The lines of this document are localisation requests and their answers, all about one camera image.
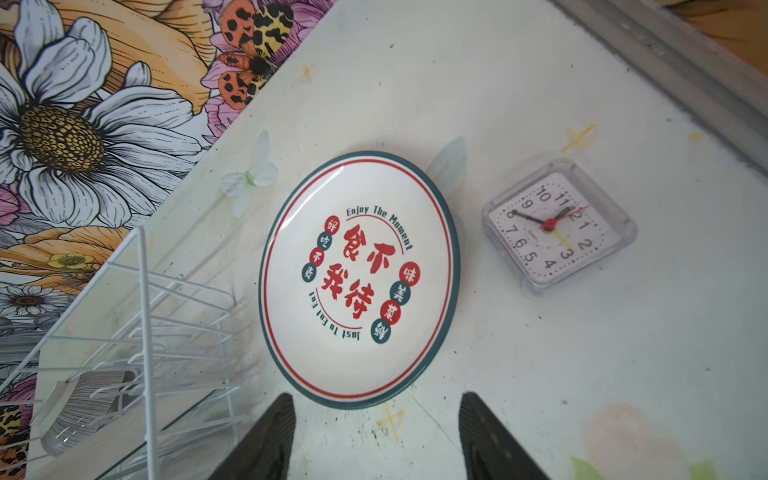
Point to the plate with red characters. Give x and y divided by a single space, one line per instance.
359 280

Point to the small clear alarm clock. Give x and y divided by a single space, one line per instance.
555 223

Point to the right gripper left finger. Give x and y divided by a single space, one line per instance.
264 452

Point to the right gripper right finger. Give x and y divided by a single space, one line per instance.
490 451

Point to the white wire dish rack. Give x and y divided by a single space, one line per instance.
112 368

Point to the striped grey bowl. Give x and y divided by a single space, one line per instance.
78 409

